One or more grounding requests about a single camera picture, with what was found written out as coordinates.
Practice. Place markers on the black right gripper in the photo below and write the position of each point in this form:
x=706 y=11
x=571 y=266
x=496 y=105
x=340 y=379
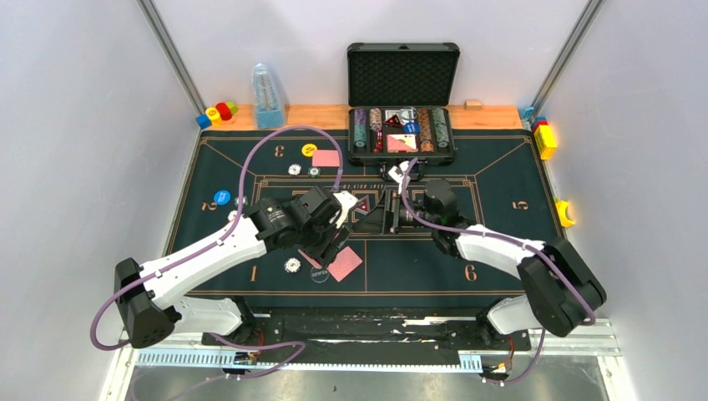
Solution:
x=373 y=222

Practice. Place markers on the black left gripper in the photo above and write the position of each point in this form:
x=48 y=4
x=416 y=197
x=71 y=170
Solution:
x=330 y=241

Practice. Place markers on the red-backed card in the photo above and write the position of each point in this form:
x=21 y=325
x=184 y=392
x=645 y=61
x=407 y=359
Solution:
x=326 y=158
x=346 y=261

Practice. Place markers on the white-blue poker chip stack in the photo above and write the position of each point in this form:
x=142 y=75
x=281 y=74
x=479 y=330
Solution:
x=292 y=265

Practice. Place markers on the yellow big blind button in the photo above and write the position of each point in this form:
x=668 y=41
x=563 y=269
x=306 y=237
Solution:
x=308 y=150

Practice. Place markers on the blue small blind button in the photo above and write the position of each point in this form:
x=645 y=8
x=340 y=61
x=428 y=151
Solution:
x=222 y=197

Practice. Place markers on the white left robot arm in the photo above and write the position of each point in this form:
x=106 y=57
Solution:
x=153 y=299

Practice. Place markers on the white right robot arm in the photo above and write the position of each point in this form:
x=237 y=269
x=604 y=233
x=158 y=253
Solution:
x=560 y=292

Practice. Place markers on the red triangular all-in marker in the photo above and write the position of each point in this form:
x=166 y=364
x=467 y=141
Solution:
x=363 y=205

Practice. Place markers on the clear dealer button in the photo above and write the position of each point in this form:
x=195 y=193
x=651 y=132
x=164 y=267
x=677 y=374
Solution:
x=318 y=275

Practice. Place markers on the playing card deck in case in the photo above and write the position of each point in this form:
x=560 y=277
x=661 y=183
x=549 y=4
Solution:
x=402 y=143

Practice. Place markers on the orange chip row in case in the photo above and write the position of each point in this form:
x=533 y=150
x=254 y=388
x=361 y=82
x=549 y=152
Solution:
x=425 y=132

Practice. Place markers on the pink-white chip row in case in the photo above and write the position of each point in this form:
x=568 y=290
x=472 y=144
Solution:
x=375 y=119

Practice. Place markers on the blue button in case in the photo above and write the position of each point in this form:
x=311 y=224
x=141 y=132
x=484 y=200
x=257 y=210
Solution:
x=411 y=128

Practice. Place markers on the purple-green chip row in case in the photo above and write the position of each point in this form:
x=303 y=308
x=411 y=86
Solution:
x=360 y=128

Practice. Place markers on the black poker chip case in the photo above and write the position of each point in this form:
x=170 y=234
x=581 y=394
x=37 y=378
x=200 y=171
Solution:
x=400 y=79

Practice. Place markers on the green poker table mat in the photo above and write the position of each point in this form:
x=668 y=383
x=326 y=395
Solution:
x=497 y=176

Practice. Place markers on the small wooden block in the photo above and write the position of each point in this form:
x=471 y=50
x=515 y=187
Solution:
x=473 y=104

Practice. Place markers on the green toy block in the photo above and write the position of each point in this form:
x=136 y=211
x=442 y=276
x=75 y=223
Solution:
x=233 y=108

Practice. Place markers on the red toy cylinder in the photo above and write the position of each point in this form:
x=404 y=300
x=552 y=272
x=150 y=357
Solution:
x=224 y=111

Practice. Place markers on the yellow toy cylinder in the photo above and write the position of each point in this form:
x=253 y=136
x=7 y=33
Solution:
x=214 y=116

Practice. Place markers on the blue toy cube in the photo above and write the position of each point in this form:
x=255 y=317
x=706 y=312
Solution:
x=203 y=121

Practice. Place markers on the yellow curved toy piece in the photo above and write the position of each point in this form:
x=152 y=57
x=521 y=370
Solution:
x=562 y=208

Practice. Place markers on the yellow toy block right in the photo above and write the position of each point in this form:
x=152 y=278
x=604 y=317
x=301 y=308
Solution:
x=544 y=138

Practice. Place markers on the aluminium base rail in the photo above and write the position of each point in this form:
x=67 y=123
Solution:
x=409 y=340

